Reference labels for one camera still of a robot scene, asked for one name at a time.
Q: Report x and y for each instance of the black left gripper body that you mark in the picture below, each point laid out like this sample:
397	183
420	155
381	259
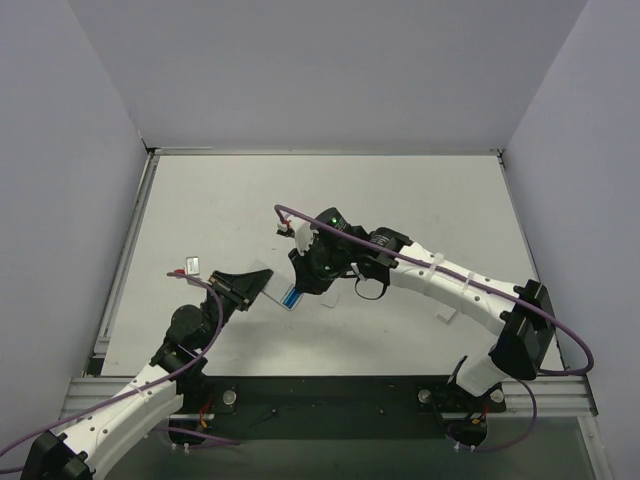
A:
230	290

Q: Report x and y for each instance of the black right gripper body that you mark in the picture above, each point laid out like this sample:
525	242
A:
310	270

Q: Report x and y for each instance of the small grey remote control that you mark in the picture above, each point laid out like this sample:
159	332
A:
277	286

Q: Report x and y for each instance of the long white remote control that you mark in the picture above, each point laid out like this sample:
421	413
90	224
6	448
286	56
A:
445	314

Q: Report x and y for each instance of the small remote battery cover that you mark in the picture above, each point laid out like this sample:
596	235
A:
330	300

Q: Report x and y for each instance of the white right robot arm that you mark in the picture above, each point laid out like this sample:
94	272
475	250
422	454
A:
515	314

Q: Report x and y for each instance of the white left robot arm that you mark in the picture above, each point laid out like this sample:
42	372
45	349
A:
87	445

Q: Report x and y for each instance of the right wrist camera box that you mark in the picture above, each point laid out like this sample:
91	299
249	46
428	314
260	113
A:
301	231

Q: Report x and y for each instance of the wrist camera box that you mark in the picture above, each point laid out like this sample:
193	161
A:
301	231
190	269

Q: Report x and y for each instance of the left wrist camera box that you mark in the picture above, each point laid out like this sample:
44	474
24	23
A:
190	269

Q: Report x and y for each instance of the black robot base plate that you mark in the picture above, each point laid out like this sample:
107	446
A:
252	408

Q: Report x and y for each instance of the aluminium table edge rail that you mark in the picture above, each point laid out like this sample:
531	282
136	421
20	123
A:
100	347

